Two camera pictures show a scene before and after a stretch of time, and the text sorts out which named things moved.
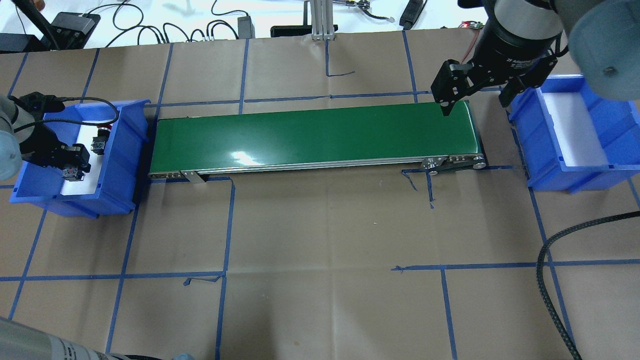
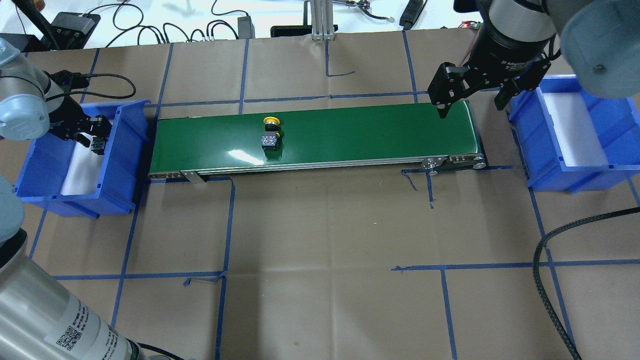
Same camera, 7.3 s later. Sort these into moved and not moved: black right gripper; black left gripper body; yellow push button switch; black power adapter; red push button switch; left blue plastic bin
Moved: black left gripper body; yellow push button switch
Not moved: black power adapter; black right gripper; red push button switch; left blue plastic bin
